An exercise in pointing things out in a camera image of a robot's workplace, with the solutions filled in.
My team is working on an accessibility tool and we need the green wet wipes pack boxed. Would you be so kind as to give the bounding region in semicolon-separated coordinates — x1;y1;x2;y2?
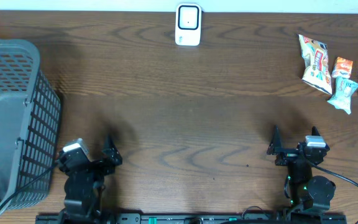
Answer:
327;77;358;114

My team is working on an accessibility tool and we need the orange tissue pack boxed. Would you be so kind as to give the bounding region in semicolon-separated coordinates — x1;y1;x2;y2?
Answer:
331;57;354;79

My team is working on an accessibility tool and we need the red white snack package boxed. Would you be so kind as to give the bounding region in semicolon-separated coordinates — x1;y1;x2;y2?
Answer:
298;34;333;95

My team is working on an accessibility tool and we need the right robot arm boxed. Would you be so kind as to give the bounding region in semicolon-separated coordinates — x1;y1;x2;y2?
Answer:
267;126;336;220

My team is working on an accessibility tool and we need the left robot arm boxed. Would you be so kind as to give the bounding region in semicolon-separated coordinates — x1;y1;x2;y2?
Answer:
58;136;122;223

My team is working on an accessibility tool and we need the white barcode scanner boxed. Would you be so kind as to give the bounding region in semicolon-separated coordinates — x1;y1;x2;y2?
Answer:
175;3;202;46

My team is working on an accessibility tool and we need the grey plastic mesh basket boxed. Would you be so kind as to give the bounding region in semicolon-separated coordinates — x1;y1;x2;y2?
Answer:
0;39;62;213

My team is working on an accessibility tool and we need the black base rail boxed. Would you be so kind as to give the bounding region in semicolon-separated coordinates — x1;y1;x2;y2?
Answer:
35;212;347;224

